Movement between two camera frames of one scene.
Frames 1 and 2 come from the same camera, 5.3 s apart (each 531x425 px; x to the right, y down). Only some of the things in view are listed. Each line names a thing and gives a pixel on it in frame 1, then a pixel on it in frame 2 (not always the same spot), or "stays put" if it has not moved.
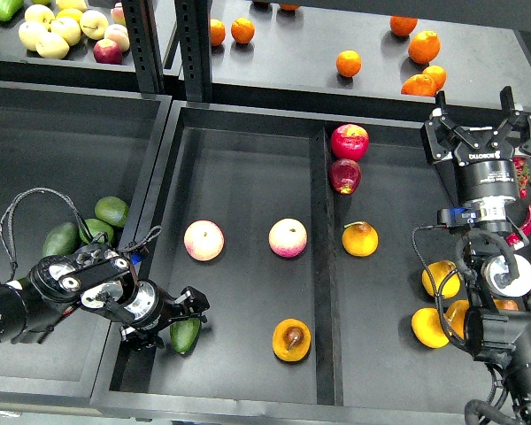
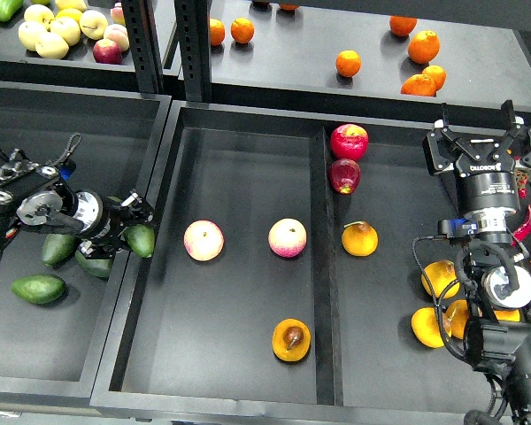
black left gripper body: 150,305 -> 120,217
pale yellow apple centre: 68,28 stays put
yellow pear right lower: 427,328 stays put
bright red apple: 350,142 stays put
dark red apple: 345,175 stays put
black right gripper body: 488,173 stays put
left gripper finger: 193,304 -> 136,209
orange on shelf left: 217,32 stays put
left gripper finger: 141,339 -> 90,249
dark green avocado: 184,335 -> 140,239
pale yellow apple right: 94,24 stays put
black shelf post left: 142,26 stays put
